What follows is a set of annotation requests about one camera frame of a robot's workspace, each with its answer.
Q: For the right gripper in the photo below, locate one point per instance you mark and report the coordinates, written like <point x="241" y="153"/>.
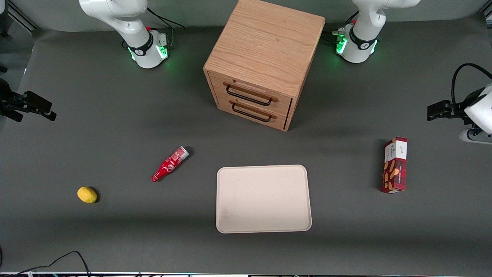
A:
<point x="8" y="103"/>

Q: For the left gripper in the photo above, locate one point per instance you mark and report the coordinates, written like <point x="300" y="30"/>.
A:
<point x="456" y="110"/>

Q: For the red tartan cookie box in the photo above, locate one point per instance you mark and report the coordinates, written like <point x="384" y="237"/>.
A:
<point x="396" y="169"/>

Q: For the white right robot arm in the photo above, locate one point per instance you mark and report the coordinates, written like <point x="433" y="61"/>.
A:
<point x="130" y="23"/>

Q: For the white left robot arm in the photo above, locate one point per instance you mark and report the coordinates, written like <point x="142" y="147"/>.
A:
<point x="363" y="34"/>

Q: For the beige rectangular tray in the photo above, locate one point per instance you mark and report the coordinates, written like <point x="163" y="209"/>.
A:
<point x="261" y="200"/>

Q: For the yellow lemon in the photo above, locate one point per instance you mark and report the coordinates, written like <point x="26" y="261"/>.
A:
<point x="87" y="194"/>

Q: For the red cola bottle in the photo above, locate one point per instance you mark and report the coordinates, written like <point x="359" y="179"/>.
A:
<point x="169" y="164"/>

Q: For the wooden drawer cabinet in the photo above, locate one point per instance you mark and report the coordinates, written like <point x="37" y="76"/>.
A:
<point x="265" y="42"/>

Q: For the aluminium frame rail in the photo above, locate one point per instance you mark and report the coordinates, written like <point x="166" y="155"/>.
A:
<point x="23" y="16"/>

